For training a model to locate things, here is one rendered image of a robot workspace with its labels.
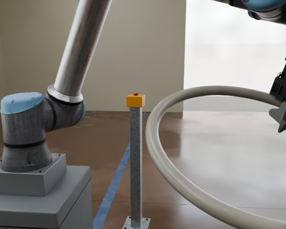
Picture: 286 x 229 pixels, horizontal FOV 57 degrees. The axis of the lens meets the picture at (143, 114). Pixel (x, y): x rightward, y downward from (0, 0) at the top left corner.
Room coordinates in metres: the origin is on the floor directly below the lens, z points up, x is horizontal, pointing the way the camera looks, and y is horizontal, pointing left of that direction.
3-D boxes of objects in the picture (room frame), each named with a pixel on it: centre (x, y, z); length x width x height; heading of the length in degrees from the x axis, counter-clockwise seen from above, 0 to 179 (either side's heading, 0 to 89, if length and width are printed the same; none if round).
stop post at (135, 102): (1.96, 0.05, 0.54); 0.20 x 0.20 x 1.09; 79
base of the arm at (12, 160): (1.00, 0.46, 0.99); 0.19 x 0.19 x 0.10
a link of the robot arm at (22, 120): (1.00, 0.46, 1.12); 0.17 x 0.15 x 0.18; 148
